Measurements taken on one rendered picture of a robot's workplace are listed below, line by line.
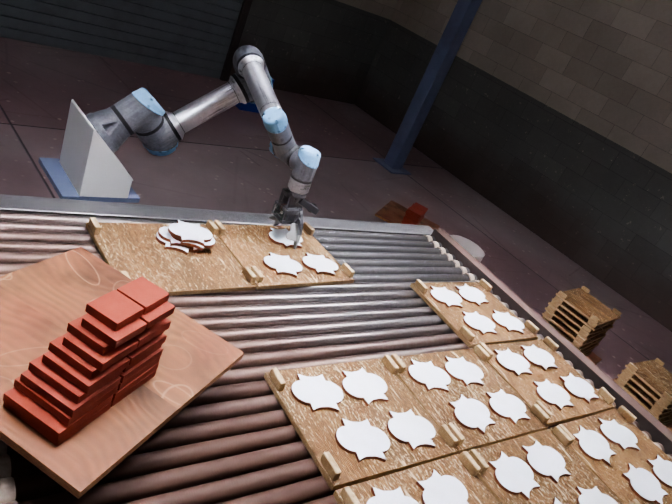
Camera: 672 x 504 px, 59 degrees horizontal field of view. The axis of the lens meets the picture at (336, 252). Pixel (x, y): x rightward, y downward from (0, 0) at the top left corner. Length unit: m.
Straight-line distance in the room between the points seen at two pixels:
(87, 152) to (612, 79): 5.64
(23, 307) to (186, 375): 0.36
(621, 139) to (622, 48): 0.90
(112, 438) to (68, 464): 0.09
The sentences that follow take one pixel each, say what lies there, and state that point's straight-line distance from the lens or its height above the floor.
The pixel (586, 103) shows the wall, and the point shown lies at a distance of 6.93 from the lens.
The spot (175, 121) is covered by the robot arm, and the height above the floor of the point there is 1.14.
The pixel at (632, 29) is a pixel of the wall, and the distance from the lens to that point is 6.92.
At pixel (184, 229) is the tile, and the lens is 1.91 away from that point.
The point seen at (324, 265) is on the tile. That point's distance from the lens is 2.08.
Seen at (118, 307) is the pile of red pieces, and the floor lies 1.24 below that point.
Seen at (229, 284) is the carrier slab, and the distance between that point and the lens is 1.81.
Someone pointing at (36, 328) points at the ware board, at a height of 1.04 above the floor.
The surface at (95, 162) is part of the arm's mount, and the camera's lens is 2.13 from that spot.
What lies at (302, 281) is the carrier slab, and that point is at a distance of 1.96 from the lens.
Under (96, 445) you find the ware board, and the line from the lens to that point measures 1.15.
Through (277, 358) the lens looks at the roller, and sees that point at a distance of 1.64.
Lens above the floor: 1.91
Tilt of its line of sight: 26 degrees down
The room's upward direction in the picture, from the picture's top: 25 degrees clockwise
